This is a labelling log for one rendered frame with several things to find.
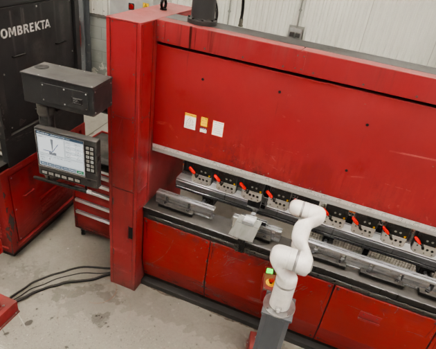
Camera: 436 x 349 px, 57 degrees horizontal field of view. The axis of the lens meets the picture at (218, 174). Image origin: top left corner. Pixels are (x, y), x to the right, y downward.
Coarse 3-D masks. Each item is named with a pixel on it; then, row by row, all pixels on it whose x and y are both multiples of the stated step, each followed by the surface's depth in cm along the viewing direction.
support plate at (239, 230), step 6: (240, 216) 308; (258, 222) 304; (234, 228) 295; (240, 228) 296; (246, 228) 297; (252, 228) 298; (258, 228) 299; (228, 234) 288; (234, 234) 289; (240, 234) 290; (246, 234) 291; (252, 234) 291; (246, 240) 285; (252, 240) 285
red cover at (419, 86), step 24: (168, 24) 257; (192, 24) 258; (192, 48) 259; (216, 48) 253; (240, 48) 248; (264, 48) 242; (288, 48) 238; (312, 48) 241; (312, 72) 238; (336, 72) 234; (360, 72) 229; (384, 72) 225; (408, 72) 221; (408, 96) 226; (432, 96) 222
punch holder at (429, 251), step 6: (420, 234) 262; (426, 234) 260; (414, 240) 269; (420, 240) 264; (426, 240) 262; (432, 240) 261; (414, 246) 267; (420, 246) 265; (426, 246) 264; (432, 246) 262; (420, 252) 267; (426, 252) 265; (432, 252) 265
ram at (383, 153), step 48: (192, 96) 276; (240, 96) 264; (288, 96) 252; (336, 96) 242; (384, 96) 232; (192, 144) 294; (240, 144) 279; (288, 144) 267; (336, 144) 255; (384, 144) 244; (432, 144) 234; (336, 192) 270; (384, 192) 258; (432, 192) 247
